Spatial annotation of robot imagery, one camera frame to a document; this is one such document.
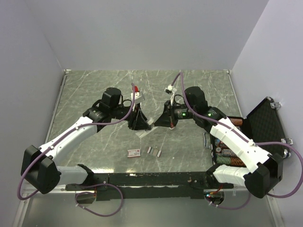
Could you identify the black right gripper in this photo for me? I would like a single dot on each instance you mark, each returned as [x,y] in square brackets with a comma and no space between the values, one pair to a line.
[167,118]

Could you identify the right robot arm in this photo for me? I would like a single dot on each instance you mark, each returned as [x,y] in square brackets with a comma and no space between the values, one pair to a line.
[262,170]

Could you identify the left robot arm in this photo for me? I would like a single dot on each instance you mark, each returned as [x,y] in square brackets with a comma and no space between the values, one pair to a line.
[40,165]

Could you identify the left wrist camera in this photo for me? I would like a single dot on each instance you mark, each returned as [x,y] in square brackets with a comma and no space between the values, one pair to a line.
[137,96]

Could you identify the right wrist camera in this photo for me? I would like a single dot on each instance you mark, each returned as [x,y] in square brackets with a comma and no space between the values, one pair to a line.
[170,90]

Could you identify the staple strip pack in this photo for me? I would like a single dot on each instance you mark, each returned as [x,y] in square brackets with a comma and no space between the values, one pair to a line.
[154,151]

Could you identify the black poker chip case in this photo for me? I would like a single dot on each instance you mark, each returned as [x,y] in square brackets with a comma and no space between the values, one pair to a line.
[262,124]

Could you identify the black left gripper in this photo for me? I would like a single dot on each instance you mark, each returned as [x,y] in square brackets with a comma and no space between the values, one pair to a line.
[137,120]

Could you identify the chrome case handle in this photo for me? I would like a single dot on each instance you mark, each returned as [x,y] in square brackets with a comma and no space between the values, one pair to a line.
[207,141]

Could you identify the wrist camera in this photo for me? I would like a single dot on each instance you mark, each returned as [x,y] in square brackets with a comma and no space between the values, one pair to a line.
[170,90]
[137,96]

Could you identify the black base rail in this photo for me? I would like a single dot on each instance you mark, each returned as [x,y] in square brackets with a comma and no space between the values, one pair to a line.
[149,185]

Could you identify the red white staple box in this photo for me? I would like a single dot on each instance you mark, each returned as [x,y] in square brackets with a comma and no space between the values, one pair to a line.
[134,153]

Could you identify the white stapler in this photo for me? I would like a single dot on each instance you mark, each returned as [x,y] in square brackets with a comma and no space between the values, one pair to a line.
[143,133]

